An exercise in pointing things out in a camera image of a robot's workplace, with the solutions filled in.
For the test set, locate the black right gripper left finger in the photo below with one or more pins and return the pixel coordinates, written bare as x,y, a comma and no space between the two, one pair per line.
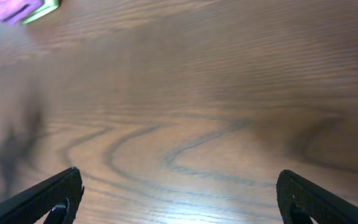
58,197

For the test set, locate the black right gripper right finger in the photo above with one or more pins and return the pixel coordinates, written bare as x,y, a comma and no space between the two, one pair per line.
301,201

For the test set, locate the purple cloth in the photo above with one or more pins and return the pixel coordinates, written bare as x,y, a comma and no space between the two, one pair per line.
13,11

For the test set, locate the folded green cloth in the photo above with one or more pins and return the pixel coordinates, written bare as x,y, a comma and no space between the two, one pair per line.
46,8

